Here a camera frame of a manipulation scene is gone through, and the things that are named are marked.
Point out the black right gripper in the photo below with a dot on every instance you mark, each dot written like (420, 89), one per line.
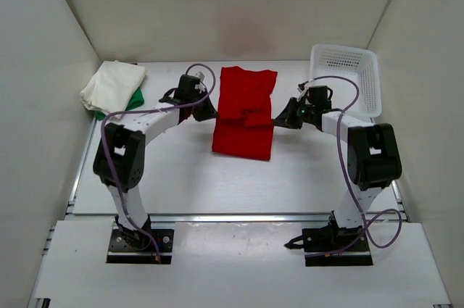
(288, 119)

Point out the aluminium rail front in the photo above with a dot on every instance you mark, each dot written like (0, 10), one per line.
(240, 218)

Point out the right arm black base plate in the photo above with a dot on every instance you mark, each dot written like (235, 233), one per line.
(324, 247)

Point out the red t shirt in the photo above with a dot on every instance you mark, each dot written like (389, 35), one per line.
(244, 127)

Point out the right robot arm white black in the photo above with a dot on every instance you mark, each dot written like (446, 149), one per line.
(368, 153)

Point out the white plastic basket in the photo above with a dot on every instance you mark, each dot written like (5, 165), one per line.
(348, 71)

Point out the green t shirt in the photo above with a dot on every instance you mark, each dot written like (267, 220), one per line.
(136, 101)

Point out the white t shirt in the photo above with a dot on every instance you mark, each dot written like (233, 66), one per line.
(112, 86)

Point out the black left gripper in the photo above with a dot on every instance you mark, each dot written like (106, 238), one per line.
(209, 113)

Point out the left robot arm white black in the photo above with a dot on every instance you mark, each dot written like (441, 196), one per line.
(120, 157)

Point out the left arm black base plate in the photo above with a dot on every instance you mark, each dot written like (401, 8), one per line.
(127, 250)

